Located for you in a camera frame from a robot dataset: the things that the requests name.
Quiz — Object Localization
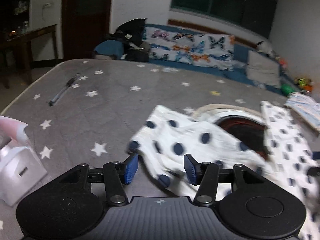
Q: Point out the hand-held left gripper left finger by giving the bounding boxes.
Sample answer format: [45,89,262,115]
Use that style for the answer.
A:
[60,153,139,206]

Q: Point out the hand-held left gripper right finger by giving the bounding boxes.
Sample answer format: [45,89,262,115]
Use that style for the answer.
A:
[184,154,265,206]

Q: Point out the white navy polka dot pants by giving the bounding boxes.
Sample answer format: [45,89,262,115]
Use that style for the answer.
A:
[127,104,273,202]

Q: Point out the round black induction cooker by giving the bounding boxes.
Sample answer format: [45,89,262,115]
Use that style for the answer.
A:
[192,104,270,161]

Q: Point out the white cloth with small squares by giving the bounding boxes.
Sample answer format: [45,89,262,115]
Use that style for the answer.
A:
[260,101,320,240]

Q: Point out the ballpoint pen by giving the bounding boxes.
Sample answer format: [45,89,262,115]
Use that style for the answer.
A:
[48,74,80,107]

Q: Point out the blue sofa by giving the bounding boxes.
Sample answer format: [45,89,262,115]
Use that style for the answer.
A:
[94,24,300,96]

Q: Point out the white cardboard box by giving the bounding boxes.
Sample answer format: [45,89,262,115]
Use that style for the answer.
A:
[0,116,48,207]

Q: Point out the butterfly print pillow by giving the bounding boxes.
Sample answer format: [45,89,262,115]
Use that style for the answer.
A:
[172,34,236,71]
[144,26,200,62]

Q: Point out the grey pillow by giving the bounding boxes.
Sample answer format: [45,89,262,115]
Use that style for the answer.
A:
[246,50,281,88]

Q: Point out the folded striped cloth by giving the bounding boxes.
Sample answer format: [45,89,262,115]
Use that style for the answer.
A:
[284,92,320,133]

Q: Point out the black bag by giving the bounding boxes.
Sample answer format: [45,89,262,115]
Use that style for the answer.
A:
[105,18,150,62]

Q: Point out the yellow green toy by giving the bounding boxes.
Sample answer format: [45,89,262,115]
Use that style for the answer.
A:
[295,77,312,88]

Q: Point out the white and black plush toy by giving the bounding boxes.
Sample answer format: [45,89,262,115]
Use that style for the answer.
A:
[256,41,273,55]

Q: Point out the dark wooden door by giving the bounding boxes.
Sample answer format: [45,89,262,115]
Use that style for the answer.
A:
[61,0,114,60]

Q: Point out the dark wooden desk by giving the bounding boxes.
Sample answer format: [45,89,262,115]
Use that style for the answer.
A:
[0,24,59,89]

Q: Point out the window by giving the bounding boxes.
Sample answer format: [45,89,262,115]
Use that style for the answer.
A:
[170,0,280,39]

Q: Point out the dark shelf cabinet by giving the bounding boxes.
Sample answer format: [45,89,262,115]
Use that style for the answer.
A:
[0,0,33,39]

